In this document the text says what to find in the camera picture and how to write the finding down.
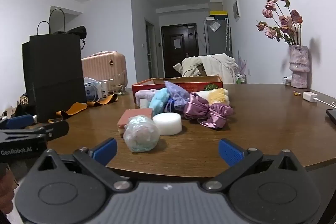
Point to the white charger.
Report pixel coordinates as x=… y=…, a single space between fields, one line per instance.
x=309 y=96

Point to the purple mesh pouch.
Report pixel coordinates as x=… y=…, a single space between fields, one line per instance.
x=177 y=94

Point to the wicker ball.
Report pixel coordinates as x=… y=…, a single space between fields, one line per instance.
x=23 y=100

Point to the small rack with bottles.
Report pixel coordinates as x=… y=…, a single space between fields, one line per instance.
x=240 y=79

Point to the clear plastic packet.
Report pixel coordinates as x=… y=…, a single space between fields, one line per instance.
x=214 y=26

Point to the clear plastic ball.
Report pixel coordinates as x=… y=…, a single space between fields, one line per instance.
x=140 y=134

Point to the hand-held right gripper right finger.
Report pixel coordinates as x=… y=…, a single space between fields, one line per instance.
x=229 y=151

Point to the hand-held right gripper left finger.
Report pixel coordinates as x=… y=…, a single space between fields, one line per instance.
x=106 y=150

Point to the white wall panel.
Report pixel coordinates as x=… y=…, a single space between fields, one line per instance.
x=236 y=10

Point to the lavender fuzzy towel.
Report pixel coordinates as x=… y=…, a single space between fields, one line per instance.
x=144 y=95

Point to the dark entrance door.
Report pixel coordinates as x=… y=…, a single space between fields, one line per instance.
x=181 y=56

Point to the grey interior door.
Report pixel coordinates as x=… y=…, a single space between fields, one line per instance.
x=149 y=50

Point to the small wrapped candy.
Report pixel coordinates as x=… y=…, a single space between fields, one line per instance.
x=296 y=93

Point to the white and yellow plush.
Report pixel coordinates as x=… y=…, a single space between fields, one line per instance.
x=216 y=96

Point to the wooden chair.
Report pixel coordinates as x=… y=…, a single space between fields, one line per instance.
x=202 y=70

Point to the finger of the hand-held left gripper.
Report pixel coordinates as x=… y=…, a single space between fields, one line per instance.
x=59 y=129
x=19 y=120

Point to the glass cup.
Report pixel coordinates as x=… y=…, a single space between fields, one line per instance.
x=118 y=87

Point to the red cardboard box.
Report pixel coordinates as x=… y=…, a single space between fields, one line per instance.
x=199 y=86

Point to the black flat device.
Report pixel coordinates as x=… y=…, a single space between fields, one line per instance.
x=332 y=116

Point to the black paper bag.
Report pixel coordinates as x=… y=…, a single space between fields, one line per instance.
x=53 y=74

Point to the dried pink flowers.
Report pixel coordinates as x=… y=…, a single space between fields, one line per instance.
x=284 y=20

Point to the white folded umbrella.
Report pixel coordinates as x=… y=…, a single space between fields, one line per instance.
x=227 y=35

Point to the purple wrapped bouquet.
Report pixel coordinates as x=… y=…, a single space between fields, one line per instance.
x=242 y=65

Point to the purple satin scrunchie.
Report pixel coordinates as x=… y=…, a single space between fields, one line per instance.
x=203 y=109

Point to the black cloth pouch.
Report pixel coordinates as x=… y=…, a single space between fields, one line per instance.
x=78 y=31

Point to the small white box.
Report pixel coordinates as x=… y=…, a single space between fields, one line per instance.
x=287 y=81

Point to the plastic bag with white packet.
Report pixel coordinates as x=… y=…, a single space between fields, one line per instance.
x=90 y=91

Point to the small white bottle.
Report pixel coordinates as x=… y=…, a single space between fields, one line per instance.
x=104 y=90

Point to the yellow box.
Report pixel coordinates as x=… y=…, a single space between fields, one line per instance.
x=218 y=13

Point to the pink suitcase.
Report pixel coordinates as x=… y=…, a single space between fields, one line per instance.
x=105 y=66

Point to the light blue fluffy cloth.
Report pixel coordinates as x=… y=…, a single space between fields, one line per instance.
x=158 y=102

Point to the person's left hand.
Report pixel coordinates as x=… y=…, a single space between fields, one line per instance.
x=5 y=190

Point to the grey refrigerator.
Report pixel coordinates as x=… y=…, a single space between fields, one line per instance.
x=218 y=40

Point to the white round sponge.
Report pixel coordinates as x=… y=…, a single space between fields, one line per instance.
x=168 y=123

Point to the small white cube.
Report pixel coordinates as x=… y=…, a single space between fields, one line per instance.
x=143 y=103

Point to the pink textured vase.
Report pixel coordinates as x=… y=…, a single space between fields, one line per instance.
x=299 y=66

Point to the pink sponge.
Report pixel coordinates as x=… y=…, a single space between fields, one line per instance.
x=132 y=116

